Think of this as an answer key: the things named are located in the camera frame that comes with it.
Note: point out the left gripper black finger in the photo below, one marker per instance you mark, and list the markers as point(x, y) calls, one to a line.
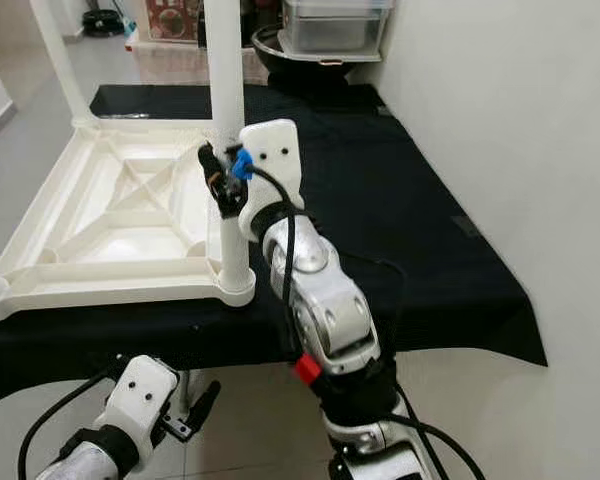
point(202, 405)

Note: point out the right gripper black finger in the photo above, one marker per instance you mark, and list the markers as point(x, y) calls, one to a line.
point(210, 165)

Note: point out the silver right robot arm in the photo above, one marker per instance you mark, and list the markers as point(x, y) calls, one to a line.
point(330, 300)

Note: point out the white plastic children table top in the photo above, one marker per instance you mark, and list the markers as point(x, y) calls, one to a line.
point(130, 200)

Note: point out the metal folding table leg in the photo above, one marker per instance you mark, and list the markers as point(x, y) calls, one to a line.
point(183, 385)

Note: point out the checked cloth covered bench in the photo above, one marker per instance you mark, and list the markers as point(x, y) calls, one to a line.
point(170, 62)

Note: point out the black metal wok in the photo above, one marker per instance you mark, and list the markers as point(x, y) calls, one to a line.
point(270, 50)

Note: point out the teal headed mop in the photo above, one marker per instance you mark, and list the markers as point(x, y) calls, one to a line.
point(130, 32)

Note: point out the black robot vacuum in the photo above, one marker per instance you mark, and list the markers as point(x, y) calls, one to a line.
point(105, 20)

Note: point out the black tablecloth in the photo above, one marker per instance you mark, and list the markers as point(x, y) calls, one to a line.
point(400, 250)

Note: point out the clear plastic storage box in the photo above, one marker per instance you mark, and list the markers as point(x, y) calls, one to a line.
point(335, 30)

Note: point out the small clear tape patch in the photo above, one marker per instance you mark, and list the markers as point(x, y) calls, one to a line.
point(465, 225)

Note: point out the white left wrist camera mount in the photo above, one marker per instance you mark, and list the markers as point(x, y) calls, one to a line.
point(140, 395)

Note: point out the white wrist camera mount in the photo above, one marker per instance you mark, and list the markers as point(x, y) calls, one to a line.
point(140, 395)
point(275, 155)

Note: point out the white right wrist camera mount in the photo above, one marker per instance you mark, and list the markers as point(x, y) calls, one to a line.
point(275, 155)

